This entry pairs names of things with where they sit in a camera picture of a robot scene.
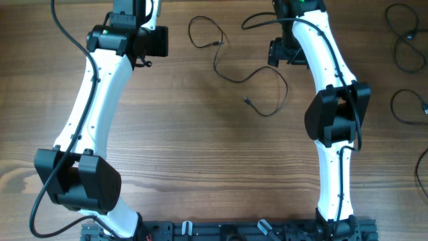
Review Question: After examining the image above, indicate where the thin black cable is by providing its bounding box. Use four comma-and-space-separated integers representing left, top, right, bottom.
187, 15, 289, 118

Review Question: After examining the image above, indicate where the black cable with USB plug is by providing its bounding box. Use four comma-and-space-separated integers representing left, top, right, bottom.
384, 3, 428, 74

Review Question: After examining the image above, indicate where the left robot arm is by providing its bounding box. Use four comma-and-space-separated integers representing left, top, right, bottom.
34, 0, 168, 240

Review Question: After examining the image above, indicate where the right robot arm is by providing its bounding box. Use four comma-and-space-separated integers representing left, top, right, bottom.
268, 1, 371, 240

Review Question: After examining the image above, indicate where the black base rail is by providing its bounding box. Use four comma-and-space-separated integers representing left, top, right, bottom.
80, 220, 379, 241

